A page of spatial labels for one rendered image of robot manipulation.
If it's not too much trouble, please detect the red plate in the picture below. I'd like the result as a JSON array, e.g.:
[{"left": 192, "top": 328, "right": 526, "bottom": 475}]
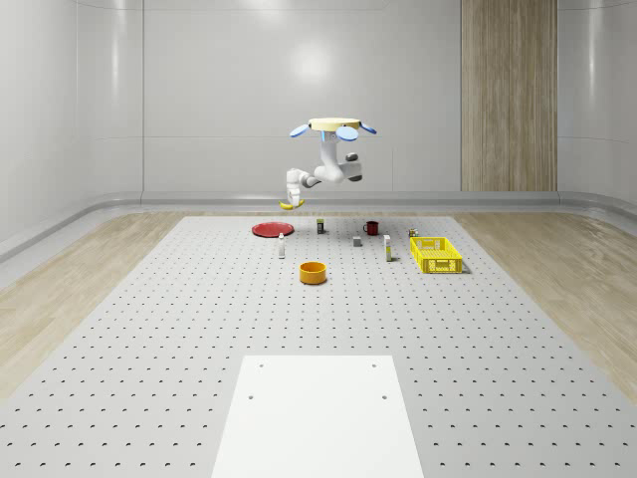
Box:
[{"left": 251, "top": 220, "right": 297, "bottom": 240}]

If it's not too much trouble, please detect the yellow bowl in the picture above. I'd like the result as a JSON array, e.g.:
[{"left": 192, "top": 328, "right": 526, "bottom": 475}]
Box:
[{"left": 298, "top": 261, "right": 328, "bottom": 287}]

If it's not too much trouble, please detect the yellow basket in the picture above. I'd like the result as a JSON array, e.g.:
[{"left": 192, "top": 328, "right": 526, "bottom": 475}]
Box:
[{"left": 408, "top": 235, "right": 464, "bottom": 275}]

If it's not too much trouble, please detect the white board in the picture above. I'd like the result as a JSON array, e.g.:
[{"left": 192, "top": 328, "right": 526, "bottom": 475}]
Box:
[{"left": 210, "top": 354, "right": 426, "bottom": 478}]

